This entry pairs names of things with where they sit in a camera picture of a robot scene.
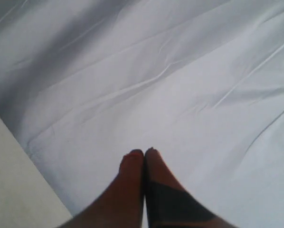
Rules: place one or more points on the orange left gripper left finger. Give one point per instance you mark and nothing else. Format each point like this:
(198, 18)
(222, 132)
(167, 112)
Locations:
(121, 204)

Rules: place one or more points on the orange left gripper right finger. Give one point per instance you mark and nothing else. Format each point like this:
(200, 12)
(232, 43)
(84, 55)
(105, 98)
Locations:
(168, 204)

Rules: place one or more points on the white backdrop cloth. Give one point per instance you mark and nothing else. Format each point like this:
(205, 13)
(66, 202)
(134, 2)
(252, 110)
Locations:
(202, 81)

